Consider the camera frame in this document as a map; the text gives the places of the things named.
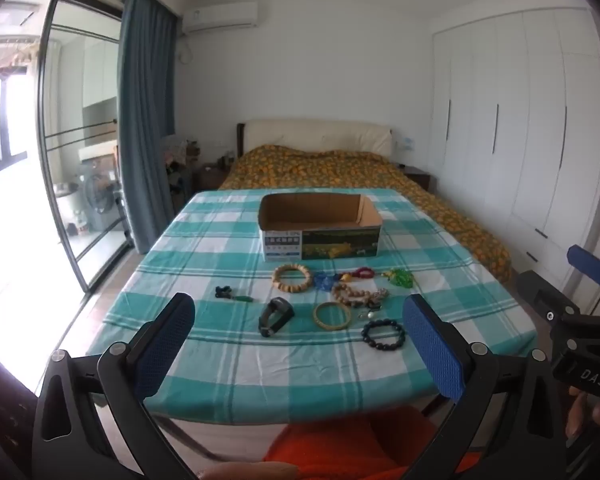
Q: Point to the blue curtain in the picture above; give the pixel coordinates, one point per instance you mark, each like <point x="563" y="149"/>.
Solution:
<point x="145" y="125"/>

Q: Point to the person's orange garment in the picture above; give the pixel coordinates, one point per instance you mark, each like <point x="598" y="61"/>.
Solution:
<point x="350" y="445"/>

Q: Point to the person's right hand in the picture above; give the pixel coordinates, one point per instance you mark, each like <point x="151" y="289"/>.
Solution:
<point x="592" y="412"/>

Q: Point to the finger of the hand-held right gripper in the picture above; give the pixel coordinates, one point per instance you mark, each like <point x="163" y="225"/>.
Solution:
<point x="587" y="262"/>
<point x="535" y="285"/>

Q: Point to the white wardrobe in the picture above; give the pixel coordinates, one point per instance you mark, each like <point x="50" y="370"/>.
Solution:
<point x="520" y="125"/>

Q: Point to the yellow bangle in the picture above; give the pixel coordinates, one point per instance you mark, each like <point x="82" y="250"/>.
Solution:
<point x="320" y="322"/>

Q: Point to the glass sliding door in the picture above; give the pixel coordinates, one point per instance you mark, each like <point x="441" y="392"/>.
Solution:
<point x="70" y="110"/>

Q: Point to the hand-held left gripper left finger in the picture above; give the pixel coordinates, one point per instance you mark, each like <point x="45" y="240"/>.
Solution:
<point x="165" y="345"/>

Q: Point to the white air conditioner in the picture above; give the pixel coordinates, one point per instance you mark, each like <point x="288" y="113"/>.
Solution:
<point x="220" y="17"/>

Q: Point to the teal plaid sheet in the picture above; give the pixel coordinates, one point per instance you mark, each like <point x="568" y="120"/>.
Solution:
<point x="230" y="360"/>

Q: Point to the pile of bedside clutter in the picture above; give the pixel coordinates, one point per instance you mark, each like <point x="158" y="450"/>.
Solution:
<point x="180" y="155"/>

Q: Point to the printed cardboard box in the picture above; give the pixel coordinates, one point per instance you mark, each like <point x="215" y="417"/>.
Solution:
<point x="320" y="230"/>

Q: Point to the dark wooden nightstand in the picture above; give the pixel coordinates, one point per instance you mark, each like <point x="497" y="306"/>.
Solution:
<point x="420" y="177"/>
<point x="210" y="177"/>

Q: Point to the black wrist watch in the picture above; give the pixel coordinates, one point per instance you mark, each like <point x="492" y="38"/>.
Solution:
<point x="280" y="306"/>

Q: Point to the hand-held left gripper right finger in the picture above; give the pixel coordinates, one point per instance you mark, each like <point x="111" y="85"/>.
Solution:
<point x="432" y="345"/>

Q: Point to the grey washing machine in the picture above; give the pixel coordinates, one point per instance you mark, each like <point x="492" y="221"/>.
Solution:
<point x="100" y="200"/>

